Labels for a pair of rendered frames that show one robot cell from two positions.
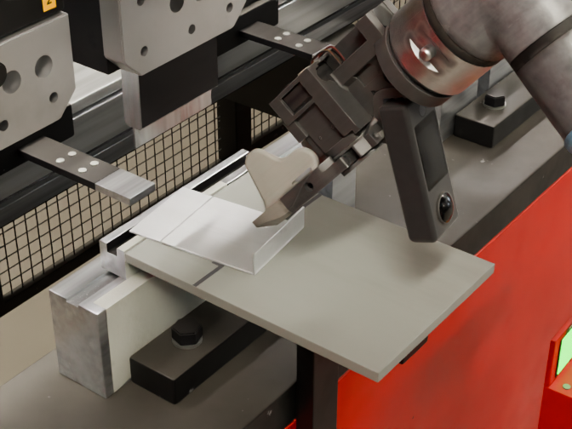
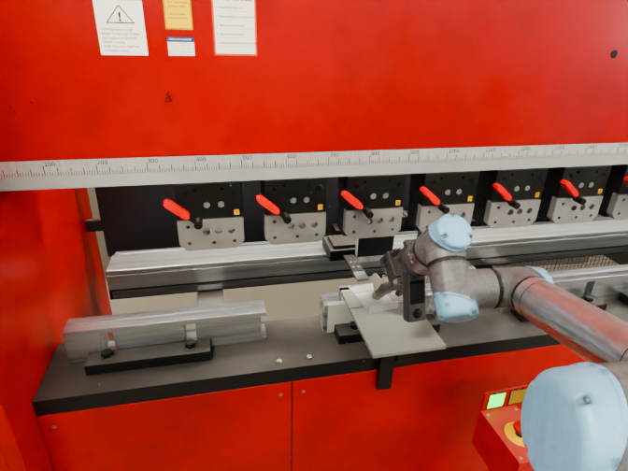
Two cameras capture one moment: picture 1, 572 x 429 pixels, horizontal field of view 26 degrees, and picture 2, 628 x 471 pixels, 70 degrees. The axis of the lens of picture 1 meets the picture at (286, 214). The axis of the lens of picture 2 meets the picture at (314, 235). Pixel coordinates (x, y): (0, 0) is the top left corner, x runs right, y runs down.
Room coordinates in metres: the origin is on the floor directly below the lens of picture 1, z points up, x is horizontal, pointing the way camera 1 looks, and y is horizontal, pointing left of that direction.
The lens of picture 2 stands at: (0.02, -0.47, 1.67)
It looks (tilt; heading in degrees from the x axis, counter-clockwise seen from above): 25 degrees down; 40
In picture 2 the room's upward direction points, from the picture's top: 2 degrees clockwise
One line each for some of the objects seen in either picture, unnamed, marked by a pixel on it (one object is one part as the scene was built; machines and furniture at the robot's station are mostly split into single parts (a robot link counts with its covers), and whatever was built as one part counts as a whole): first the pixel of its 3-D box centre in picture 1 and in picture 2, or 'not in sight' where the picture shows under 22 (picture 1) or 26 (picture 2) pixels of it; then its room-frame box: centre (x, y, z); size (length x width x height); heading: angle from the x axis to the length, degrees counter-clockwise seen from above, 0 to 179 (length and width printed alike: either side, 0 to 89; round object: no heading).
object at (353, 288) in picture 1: (308, 262); (389, 318); (0.87, -0.02, 1.00); 0.26 x 0.18 x 0.01; 53
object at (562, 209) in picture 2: not in sight; (570, 191); (1.42, -0.25, 1.26); 0.15 x 0.09 x 0.17; 143
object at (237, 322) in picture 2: not in sight; (171, 330); (0.52, 0.43, 0.92); 0.50 x 0.06 x 0.10; 143
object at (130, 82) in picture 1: (171, 77); (374, 246); (0.96, 0.10, 1.13); 0.10 x 0.02 x 0.10; 143
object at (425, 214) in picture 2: not in sight; (441, 197); (1.10, -0.01, 1.26); 0.15 x 0.09 x 0.17; 143
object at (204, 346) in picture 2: not in sight; (150, 356); (0.45, 0.41, 0.89); 0.30 x 0.05 x 0.03; 143
